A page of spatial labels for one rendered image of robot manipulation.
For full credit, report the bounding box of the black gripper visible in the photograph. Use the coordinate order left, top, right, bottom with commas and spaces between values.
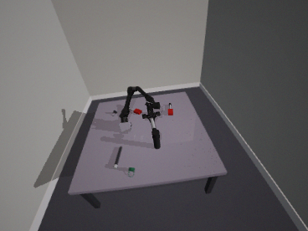
142, 111, 161, 122

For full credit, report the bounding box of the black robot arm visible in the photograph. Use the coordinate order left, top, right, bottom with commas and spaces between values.
119, 86, 160, 123

